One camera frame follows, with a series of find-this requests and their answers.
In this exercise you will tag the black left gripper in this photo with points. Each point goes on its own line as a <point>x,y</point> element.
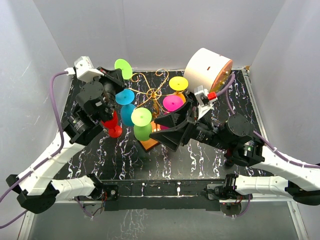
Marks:
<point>114,76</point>

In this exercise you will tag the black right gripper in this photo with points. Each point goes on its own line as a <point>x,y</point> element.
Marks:
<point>178,120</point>

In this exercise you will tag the green plastic wine glass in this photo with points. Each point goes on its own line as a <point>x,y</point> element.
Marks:
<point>141,118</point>
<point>125,67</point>

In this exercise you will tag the blue plastic wine glass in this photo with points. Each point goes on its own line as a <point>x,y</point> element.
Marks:
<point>125,99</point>

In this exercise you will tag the magenta plastic wine glass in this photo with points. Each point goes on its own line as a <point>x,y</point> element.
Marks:
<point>171,103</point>

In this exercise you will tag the orange plastic wine glass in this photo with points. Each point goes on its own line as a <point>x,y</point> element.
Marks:
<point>179,84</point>

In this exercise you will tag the red plastic wine glass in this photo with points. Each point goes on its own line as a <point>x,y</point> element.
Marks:
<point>114,130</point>

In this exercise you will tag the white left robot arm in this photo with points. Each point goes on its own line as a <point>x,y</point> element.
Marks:
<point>36,187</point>

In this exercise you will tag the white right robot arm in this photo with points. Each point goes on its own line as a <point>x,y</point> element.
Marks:
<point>244,147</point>

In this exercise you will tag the white cylindrical container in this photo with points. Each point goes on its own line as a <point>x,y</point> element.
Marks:
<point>208,69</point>

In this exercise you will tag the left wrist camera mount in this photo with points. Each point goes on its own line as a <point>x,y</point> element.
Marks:
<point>84,70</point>

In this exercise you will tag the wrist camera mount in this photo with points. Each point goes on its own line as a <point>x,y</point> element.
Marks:
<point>84,70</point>
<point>205,100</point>

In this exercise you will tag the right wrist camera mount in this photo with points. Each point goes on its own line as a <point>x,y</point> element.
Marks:
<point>205,100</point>

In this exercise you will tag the gold wire wine glass rack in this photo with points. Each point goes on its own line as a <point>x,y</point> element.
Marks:
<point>153,95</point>

